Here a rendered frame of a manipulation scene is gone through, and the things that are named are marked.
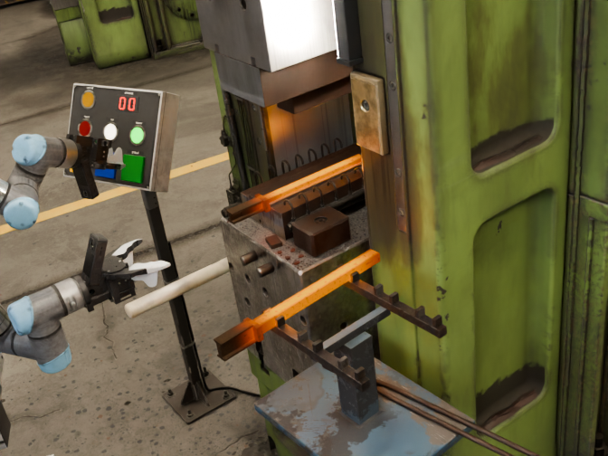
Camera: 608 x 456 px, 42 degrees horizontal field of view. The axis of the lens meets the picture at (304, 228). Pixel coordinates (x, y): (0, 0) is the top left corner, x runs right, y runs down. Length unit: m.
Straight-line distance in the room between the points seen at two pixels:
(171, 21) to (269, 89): 4.92
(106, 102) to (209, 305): 1.30
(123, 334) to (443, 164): 2.03
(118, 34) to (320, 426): 5.27
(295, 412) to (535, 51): 0.96
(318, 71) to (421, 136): 0.36
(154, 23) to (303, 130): 4.53
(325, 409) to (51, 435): 1.45
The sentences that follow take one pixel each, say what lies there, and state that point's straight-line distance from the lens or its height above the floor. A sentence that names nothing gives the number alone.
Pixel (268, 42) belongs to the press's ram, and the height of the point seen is 1.43.
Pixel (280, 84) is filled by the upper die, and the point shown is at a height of 1.31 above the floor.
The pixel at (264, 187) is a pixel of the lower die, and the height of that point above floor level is 0.99.
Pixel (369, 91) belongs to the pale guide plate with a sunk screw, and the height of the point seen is 1.33.
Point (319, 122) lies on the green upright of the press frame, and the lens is 2.29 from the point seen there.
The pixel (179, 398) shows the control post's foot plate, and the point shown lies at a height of 0.01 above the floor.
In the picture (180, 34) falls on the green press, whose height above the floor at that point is 0.14.
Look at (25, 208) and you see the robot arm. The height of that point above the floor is 1.14.
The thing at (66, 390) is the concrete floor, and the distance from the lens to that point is 3.22.
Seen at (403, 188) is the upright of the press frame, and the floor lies 1.11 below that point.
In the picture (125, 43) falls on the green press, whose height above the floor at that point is 0.16.
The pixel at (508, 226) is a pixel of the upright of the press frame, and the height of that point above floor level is 0.91.
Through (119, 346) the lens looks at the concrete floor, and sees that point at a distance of 3.35.
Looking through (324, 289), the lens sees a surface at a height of 0.96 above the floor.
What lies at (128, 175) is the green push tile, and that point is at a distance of 2.32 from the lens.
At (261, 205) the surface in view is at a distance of 2.01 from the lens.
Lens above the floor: 1.94
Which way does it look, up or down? 30 degrees down
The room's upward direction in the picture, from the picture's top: 8 degrees counter-clockwise
